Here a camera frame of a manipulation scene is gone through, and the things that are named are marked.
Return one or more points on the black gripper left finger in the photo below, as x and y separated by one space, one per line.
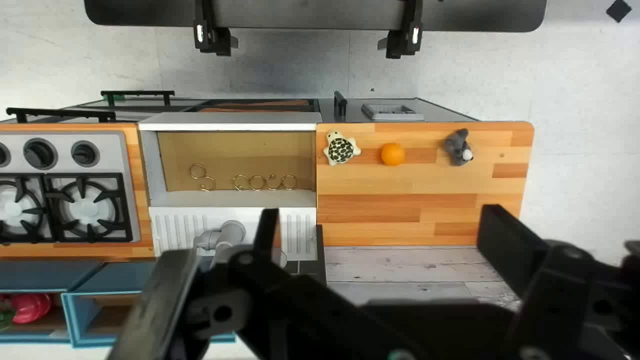
167 306

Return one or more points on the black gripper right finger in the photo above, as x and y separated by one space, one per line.
560 300

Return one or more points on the teal shelf box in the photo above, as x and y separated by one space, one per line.
41 275
127 275

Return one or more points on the grey toy faucet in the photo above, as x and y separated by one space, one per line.
227 235

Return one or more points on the pink object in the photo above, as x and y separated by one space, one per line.
30 306

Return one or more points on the white toy sink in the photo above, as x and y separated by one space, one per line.
233 161

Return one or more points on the grey toy stove cooktop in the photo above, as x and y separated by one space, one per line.
100 142

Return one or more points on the wooden toy kitchen unit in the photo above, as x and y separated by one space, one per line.
412 200

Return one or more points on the orange ball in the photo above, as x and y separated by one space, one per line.
392 154

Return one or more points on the small black square object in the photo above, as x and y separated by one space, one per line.
619 9

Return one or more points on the black perforated table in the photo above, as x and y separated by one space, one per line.
313 13

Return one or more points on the black camera clamp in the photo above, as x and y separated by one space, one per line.
212 36
403 41

